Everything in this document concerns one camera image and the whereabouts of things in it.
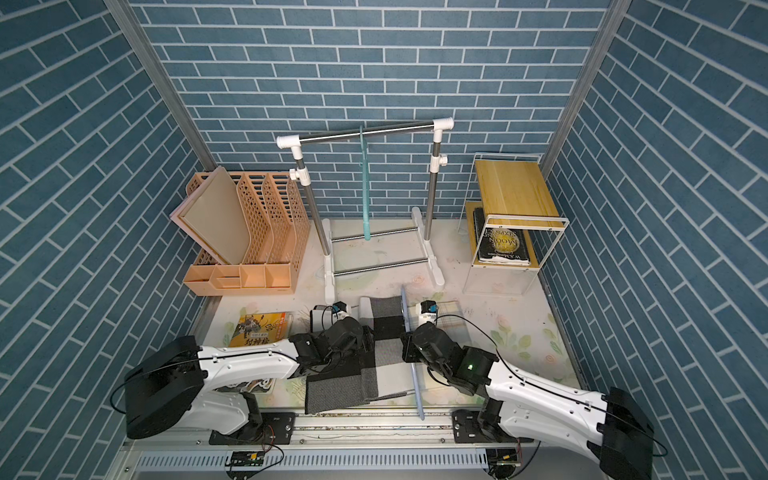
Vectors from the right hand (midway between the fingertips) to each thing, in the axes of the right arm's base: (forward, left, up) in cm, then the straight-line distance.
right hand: (402, 338), depth 78 cm
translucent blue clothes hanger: (-16, -6, -5) cm, 18 cm away
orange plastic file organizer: (+44, +52, -8) cm, 68 cm away
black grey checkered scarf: (-7, +6, -7) cm, 12 cm away
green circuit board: (-27, +35, -14) cm, 47 cm away
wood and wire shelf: (+24, -26, +21) cm, 41 cm away
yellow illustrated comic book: (+4, +44, -10) cm, 45 cm away
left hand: (+1, +7, -6) cm, 10 cm away
